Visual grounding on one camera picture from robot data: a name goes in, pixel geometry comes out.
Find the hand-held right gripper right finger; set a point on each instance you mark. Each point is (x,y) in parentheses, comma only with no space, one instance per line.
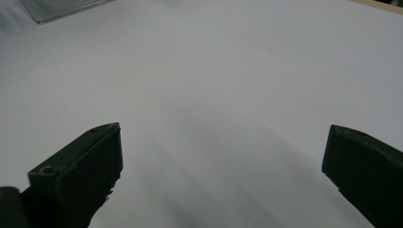
(367,171)

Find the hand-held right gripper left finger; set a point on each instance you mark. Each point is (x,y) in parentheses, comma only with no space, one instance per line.
(79,171)

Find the clear plastic box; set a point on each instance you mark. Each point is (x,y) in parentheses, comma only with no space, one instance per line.
(57,9)

